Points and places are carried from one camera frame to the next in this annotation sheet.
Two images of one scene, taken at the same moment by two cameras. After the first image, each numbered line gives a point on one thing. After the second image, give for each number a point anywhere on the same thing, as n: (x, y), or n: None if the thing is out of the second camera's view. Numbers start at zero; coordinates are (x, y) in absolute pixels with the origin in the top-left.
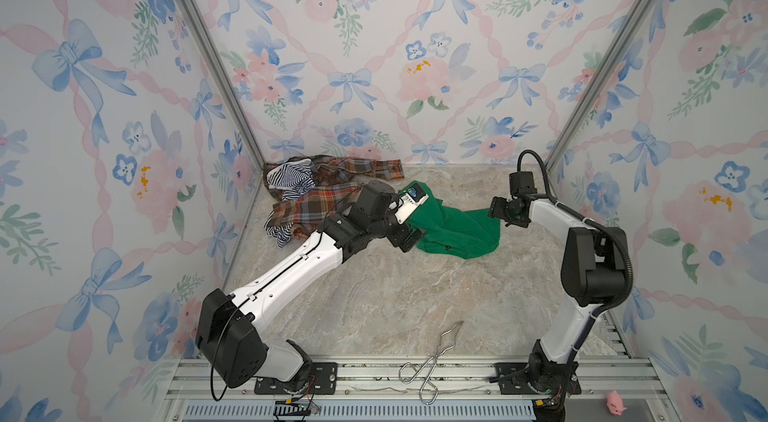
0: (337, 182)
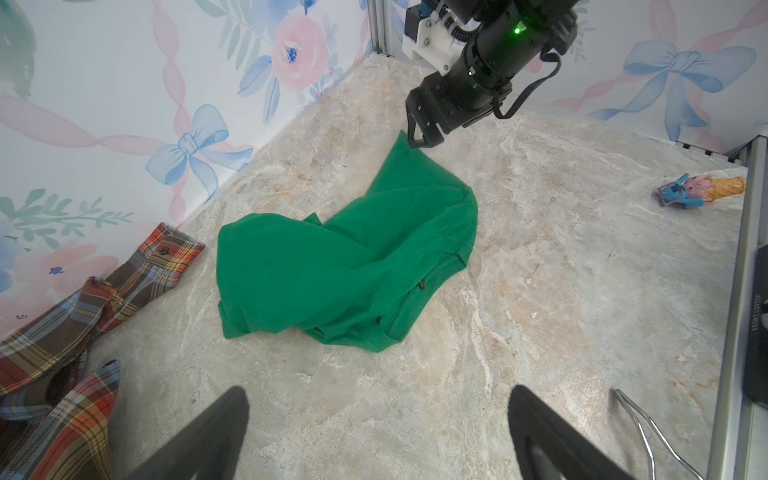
0: (57, 407)
